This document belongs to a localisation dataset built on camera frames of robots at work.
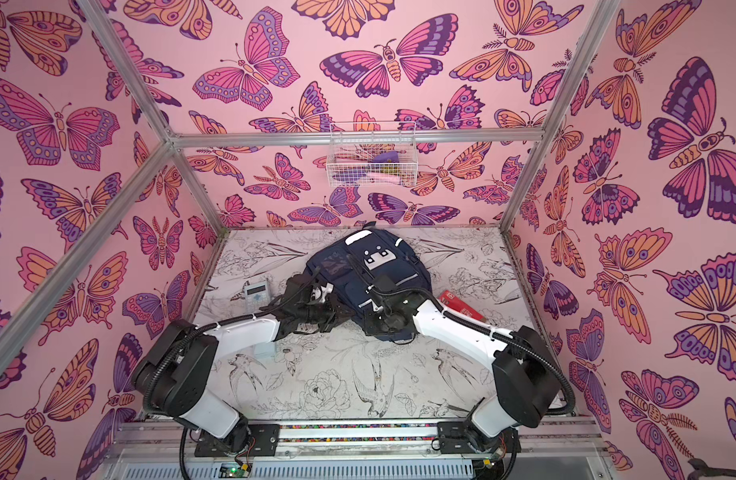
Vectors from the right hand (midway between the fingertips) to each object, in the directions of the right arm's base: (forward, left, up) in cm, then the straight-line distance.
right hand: (366, 323), depth 82 cm
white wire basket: (+48, -2, +23) cm, 53 cm away
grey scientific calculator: (+14, +36, -7) cm, 39 cm away
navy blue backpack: (+27, +5, -4) cm, 27 cm away
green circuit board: (-32, +32, -13) cm, 47 cm away
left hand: (+3, +2, +1) cm, 4 cm away
